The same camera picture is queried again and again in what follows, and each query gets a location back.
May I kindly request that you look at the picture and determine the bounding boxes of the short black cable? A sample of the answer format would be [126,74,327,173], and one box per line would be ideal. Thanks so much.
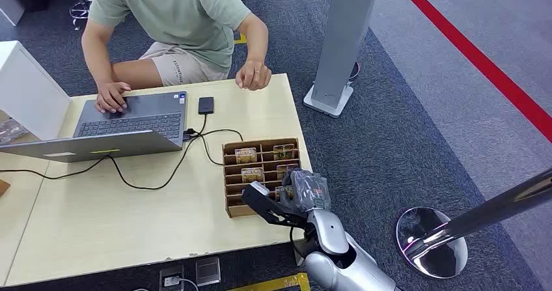
[184,128,245,167]

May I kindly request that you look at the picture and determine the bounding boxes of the person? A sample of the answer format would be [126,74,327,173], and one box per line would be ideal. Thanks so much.
[81,0,273,115]

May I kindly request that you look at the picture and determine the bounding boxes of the clear plastic packet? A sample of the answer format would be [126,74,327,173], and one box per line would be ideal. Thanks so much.
[0,117,30,145]

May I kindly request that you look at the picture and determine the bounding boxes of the person's right hand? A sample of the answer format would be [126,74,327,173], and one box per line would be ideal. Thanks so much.
[94,81,132,115]

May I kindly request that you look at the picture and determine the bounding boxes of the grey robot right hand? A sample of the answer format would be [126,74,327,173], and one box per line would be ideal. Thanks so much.
[282,168,332,215]

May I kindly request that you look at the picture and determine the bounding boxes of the grey floor socket plate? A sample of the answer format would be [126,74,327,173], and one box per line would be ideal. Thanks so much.
[195,257,221,287]

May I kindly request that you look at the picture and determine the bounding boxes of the chair base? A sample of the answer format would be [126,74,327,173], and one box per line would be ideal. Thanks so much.
[68,0,98,31]

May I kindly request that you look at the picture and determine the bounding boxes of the floor socket with plug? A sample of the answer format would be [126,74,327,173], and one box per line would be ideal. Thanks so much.
[158,265,199,291]

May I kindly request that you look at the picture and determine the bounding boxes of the yellow floor tape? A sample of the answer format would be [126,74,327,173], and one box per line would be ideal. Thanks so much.
[226,272,311,291]

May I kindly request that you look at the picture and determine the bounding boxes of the long black cable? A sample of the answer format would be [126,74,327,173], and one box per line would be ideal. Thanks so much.
[0,113,209,191]

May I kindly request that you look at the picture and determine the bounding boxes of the grey standing pillar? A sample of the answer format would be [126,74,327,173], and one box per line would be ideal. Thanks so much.
[303,0,380,118]

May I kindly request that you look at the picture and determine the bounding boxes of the person's left hand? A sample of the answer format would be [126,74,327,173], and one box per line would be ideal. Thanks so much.
[234,59,273,92]

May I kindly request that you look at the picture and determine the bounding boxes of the chrome stanchion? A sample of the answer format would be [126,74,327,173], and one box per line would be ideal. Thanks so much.
[396,168,552,280]

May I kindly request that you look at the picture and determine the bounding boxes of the grey laptop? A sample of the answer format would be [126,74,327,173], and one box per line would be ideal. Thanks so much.
[0,91,189,164]

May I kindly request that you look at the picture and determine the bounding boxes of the red floor tape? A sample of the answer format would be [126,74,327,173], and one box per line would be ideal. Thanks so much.
[391,0,552,143]

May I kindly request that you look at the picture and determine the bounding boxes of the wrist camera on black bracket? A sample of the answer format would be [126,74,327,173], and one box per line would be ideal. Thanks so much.
[241,181,309,230]

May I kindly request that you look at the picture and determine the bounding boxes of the black external drive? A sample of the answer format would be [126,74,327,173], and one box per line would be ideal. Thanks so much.
[197,96,215,116]

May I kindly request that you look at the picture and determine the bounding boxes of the gold printed card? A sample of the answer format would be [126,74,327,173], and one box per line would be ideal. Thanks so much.
[234,148,258,165]
[273,144,296,161]
[240,167,265,184]
[276,163,299,180]
[273,185,295,202]

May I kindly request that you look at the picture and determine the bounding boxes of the white box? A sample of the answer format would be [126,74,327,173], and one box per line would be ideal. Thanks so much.
[0,40,72,141]

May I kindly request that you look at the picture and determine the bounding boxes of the white cabinet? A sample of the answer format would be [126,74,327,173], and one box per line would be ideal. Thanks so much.
[0,0,26,27]

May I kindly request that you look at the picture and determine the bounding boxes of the cardboard card holder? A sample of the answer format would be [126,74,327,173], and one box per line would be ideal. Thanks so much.
[222,138,301,219]

